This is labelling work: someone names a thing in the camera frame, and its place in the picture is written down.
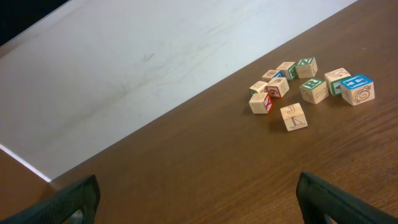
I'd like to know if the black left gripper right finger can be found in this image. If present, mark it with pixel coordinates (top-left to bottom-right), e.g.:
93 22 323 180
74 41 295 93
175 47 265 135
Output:
296 172 397 224

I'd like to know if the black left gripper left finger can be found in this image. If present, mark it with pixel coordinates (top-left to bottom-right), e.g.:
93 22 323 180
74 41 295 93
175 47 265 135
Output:
1 175 101 224

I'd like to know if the wooden block letter J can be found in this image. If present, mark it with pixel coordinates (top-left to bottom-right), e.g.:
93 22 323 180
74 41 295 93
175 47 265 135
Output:
280 103 308 131

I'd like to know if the wooden block green R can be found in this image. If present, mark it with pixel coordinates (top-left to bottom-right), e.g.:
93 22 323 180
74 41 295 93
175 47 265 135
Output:
300 77 329 104

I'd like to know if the wooden block blue top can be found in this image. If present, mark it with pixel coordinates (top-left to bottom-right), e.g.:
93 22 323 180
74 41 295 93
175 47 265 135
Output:
340 74 375 106

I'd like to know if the wooden block green side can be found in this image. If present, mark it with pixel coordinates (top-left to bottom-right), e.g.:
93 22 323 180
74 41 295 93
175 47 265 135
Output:
324 68 351 96

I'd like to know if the wooden block red side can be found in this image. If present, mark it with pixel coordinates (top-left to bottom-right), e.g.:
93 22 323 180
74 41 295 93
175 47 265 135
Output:
249 93 273 114

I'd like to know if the wooden block red number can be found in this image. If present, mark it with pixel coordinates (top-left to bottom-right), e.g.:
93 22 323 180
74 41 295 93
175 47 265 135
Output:
265 77 289 98

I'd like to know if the small wooden block green base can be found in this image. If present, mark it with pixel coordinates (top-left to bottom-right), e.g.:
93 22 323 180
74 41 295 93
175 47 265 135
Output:
249 81 267 95

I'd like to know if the wooden block blue edge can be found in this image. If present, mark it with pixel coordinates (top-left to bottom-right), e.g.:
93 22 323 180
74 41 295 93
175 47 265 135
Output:
261 70 283 83

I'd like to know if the wooden block green N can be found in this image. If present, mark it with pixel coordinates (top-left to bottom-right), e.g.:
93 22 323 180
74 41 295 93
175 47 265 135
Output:
295 57 318 78

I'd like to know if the wooden block green edge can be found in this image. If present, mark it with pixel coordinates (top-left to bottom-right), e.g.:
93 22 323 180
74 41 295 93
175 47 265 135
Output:
276 62 298 80

